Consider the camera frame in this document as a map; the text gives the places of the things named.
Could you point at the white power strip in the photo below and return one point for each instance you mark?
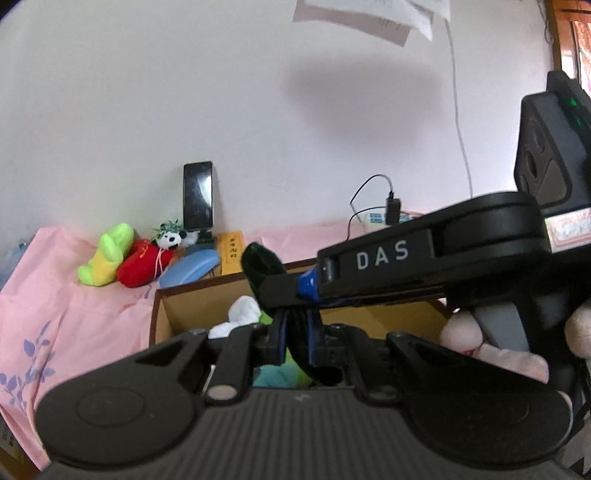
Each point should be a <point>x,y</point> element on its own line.
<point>371,224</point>

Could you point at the red plush toy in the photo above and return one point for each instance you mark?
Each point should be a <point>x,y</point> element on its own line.
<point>138,267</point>

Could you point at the black charger plug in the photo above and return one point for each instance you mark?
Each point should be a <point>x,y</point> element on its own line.
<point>392,210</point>

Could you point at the black smartphone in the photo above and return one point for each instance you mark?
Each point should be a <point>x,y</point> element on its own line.
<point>198,194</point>

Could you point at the black phone stand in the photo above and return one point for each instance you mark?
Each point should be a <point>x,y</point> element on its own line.
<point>205,240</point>

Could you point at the green yellow plush toy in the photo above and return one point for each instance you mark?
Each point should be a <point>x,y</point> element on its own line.
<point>106,258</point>

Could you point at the black sock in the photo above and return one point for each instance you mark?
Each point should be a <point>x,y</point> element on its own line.
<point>263,267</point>

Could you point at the person's right hand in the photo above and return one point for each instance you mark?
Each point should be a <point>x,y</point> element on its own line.
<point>461,332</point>

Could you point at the yellow paper box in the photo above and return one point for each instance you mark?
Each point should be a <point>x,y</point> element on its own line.
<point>231,254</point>

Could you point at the white paper sheet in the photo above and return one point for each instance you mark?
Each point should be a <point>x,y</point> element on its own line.
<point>431,14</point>
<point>369,18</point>

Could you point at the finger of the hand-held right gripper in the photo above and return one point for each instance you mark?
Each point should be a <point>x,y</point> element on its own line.
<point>307,284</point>

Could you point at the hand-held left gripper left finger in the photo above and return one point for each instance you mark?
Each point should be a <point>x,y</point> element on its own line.
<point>272,339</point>

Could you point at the panda plush toy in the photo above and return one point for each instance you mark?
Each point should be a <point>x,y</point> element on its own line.
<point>170,240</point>

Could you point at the pink printed tablecloth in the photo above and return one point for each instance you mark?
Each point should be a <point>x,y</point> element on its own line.
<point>69,323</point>

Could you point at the brown wooden window frame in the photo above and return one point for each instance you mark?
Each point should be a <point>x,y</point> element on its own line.
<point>561,37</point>

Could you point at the brown cardboard box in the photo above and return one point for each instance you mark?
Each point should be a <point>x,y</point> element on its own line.
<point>194,309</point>

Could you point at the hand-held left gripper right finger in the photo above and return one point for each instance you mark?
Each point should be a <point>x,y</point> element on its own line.
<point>316,346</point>

